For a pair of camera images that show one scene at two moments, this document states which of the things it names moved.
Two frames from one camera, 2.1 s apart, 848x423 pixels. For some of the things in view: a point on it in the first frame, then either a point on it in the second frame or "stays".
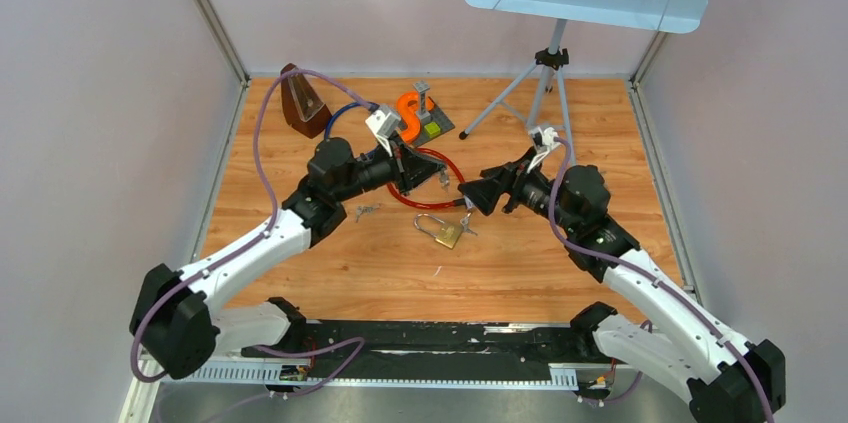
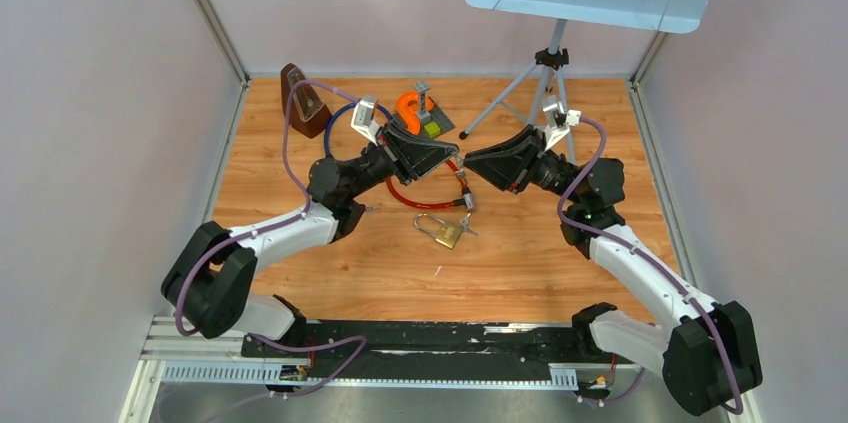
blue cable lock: x=333 y=114 stays
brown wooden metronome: x=306 y=112 stays
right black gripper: x=485 y=193 to x=507 y=165
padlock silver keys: x=465 y=223 stays
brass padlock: x=449 y=232 stays
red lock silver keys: x=444 y=179 to x=460 y=163
